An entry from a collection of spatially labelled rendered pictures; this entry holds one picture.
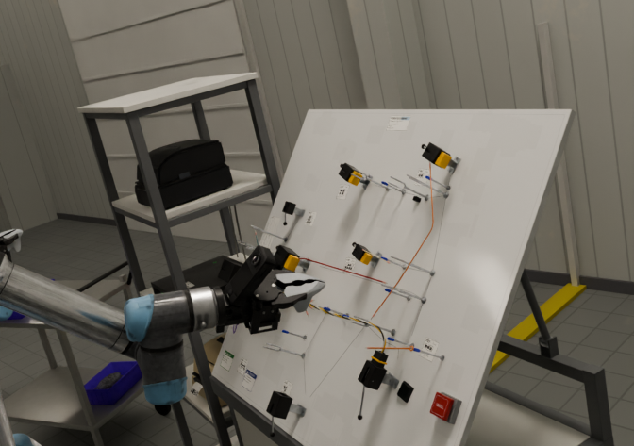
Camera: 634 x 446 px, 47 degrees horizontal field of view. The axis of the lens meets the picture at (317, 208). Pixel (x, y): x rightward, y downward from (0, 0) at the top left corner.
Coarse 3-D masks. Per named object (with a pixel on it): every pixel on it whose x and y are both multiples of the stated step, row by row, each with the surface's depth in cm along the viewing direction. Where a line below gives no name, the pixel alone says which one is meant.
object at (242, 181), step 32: (128, 96) 283; (160, 96) 244; (192, 96) 248; (256, 96) 260; (96, 128) 286; (128, 128) 240; (256, 128) 263; (96, 160) 290; (224, 192) 262; (256, 192) 265; (160, 224) 247; (224, 224) 321; (128, 256) 299; (192, 352) 262; (224, 416) 272
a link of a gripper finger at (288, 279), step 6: (276, 276) 134; (282, 276) 134; (288, 276) 135; (294, 276) 135; (300, 276) 135; (306, 276) 135; (276, 282) 134; (282, 282) 133; (288, 282) 133; (294, 282) 134; (300, 282) 135; (306, 282) 135; (324, 282) 136; (282, 288) 134
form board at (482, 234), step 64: (320, 128) 255; (384, 128) 224; (448, 128) 199; (512, 128) 180; (320, 192) 241; (384, 192) 213; (448, 192) 190; (512, 192) 173; (320, 256) 228; (384, 256) 203; (448, 256) 182; (512, 256) 166; (320, 320) 217; (384, 320) 194; (448, 320) 175; (256, 384) 233; (320, 384) 206; (384, 384) 186; (448, 384) 168
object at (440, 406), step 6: (438, 396) 165; (444, 396) 164; (438, 402) 165; (444, 402) 163; (450, 402) 162; (432, 408) 165; (438, 408) 164; (444, 408) 162; (450, 408) 162; (438, 414) 163; (444, 414) 162; (444, 420) 162
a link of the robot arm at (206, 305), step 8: (200, 288) 128; (208, 288) 128; (192, 296) 126; (200, 296) 126; (208, 296) 126; (192, 304) 125; (200, 304) 125; (208, 304) 126; (216, 304) 127; (200, 312) 125; (208, 312) 125; (216, 312) 127; (200, 320) 126; (208, 320) 126; (216, 320) 127; (200, 328) 127; (208, 328) 128
